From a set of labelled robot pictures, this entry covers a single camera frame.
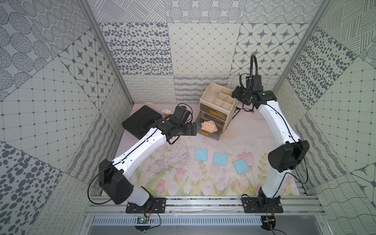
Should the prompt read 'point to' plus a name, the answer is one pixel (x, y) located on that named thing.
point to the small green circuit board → (142, 220)
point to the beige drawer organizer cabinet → (217, 106)
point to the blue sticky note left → (200, 154)
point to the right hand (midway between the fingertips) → (236, 96)
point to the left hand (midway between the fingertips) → (194, 129)
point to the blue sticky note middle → (220, 158)
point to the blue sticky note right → (241, 166)
